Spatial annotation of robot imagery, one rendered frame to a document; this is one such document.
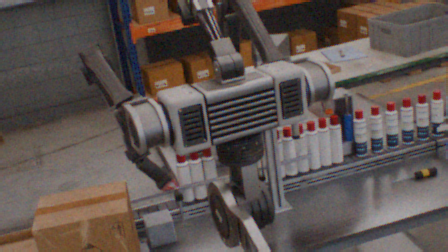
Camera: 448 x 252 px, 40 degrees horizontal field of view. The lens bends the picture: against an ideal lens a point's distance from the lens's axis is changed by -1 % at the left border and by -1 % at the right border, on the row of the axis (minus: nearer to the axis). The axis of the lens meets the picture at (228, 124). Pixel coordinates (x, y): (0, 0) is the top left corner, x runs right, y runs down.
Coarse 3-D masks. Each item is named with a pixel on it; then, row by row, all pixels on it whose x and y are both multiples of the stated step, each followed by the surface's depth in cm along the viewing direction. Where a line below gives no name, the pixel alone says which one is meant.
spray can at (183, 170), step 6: (180, 156) 240; (180, 162) 240; (186, 162) 242; (180, 168) 240; (186, 168) 241; (180, 174) 242; (186, 174) 242; (180, 180) 243; (186, 180) 242; (186, 192) 244; (192, 192) 246; (186, 198) 245; (192, 198) 246
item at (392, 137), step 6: (390, 102) 261; (390, 108) 261; (390, 114) 261; (396, 114) 261; (390, 120) 262; (396, 120) 262; (390, 126) 263; (396, 126) 263; (390, 132) 264; (396, 132) 264; (390, 138) 265; (396, 138) 265; (390, 144) 266; (396, 144) 266
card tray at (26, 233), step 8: (16, 232) 244; (24, 232) 245; (0, 240) 243; (8, 240) 244; (16, 240) 245; (24, 240) 244; (32, 240) 244; (0, 248) 241; (8, 248) 240; (16, 248) 239; (24, 248) 238; (32, 248) 238
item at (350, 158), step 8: (400, 144) 270; (416, 144) 268; (368, 152) 267; (384, 152) 265; (344, 160) 263; (352, 160) 262; (360, 160) 261; (320, 168) 259; (328, 168) 258; (288, 176) 256; (296, 176) 255; (200, 200) 246; (144, 208) 246; (152, 208) 246; (160, 208) 245; (168, 208) 244; (176, 208) 243; (136, 216) 241
